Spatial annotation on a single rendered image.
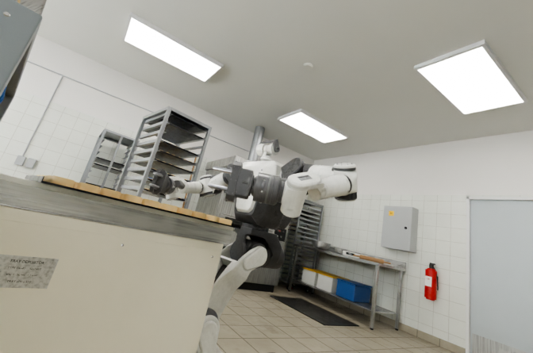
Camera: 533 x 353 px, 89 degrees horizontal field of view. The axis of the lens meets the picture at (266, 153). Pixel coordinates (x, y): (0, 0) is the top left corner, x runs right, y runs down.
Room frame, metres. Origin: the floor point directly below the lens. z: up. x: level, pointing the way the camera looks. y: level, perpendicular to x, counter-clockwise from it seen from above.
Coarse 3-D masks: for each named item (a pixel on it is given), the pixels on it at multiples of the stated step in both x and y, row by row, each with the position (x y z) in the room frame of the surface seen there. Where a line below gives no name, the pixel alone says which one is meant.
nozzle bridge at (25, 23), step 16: (0, 0) 0.39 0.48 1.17; (0, 16) 0.40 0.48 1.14; (16, 16) 0.41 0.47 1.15; (32, 16) 0.42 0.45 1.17; (0, 32) 0.40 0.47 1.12; (16, 32) 0.41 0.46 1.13; (32, 32) 0.43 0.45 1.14; (0, 48) 0.41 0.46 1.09; (16, 48) 0.42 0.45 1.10; (0, 64) 0.42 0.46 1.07; (16, 64) 0.43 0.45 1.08; (0, 80) 0.42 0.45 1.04; (16, 80) 0.73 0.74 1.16; (0, 96) 0.46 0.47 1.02; (0, 112) 0.91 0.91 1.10
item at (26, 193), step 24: (0, 192) 0.62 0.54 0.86; (24, 192) 0.64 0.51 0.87; (48, 192) 0.67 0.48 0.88; (72, 192) 0.70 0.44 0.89; (72, 216) 0.72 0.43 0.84; (96, 216) 0.75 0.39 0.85; (120, 216) 0.79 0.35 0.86; (144, 216) 0.84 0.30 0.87; (168, 216) 0.88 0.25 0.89; (216, 240) 1.02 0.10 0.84
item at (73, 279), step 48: (0, 240) 0.63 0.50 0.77; (48, 240) 0.69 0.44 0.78; (96, 240) 0.76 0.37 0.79; (144, 240) 0.84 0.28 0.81; (192, 240) 0.95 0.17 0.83; (0, 288) 0.66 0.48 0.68; (48, 288) 0.72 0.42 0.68; (96, 288) 0.78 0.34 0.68; (144, 288) 0.87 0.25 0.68; (192, 288) 0.98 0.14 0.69; (0, 336) 0.68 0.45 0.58; (48, 336) 0.74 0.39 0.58; (96, 336) 0.81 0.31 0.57; (144, 336) 0.90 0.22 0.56; (192, 336) 1.01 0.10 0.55
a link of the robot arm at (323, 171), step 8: (312, 168) 1.08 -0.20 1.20; (320, 168) 1.05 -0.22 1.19; (328, 168) 1.02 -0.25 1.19; (336, 168) 0.92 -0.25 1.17; (344, 168) 0.90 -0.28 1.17; (352, 168) 0.90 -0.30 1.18; (320, 176) 1.04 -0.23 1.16; (328, 176) 1.00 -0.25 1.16; (344, 200) 0.94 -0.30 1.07; (352, 200) 0.94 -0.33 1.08
